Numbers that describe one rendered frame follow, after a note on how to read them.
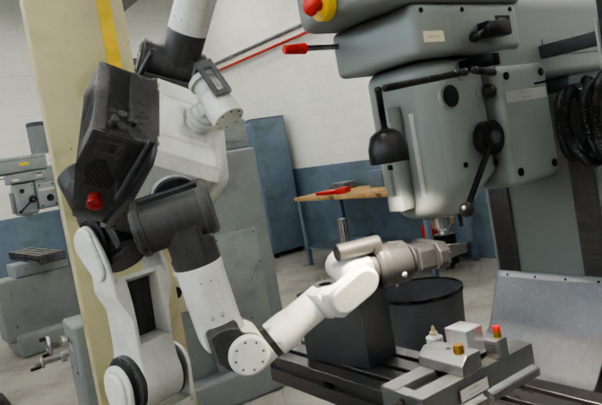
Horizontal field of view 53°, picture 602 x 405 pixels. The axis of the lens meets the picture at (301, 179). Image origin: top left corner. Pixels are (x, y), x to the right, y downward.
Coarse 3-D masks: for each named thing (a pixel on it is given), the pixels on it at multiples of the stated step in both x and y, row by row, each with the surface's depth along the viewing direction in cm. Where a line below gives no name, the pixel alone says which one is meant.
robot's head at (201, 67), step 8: (200, 64) 118; (208, 64) 119; (200, 72) 117; (216, 72) 118; (192, 80) 119; (208, 80) 117; (224, 80) 118; (216, 88) 116; (224, 88) 117; (216, 96) 116
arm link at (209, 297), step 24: (216, 264) 111; (192, 288) 110; (216, 288) 110; (192, 312) 112; (216, 312) 111; (216, 336) 110; (240, 336) 111; (216, 360) 110; (240, 360) 110; (264, 360) 112
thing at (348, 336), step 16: (384, 288) 160; (368, 304) 154; (384, 304) 159; (336, 320) 158; (352, 320) 154; (368, 320) 154; (384, 320) 159; (320, 336) 163; (336, 336) 159; (352, 336) 155; (368, 336) 153; (384, 336) 158; (320, 352) 164; (336, 352) 160; (352, 352) 156; (368, 352) 153; (384, 352) 157
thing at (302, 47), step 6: (282, 48) 121; (288, 48) 120; (294, 48) 121; (300, 48) 122; (306, 48) 123; (312, 48) 124; (318, 48) 125; (324, 48) 126; (330, 48) 127; (336, 48) 128; (288, 54) 121; (294, 54) 122; (300, 54) 123
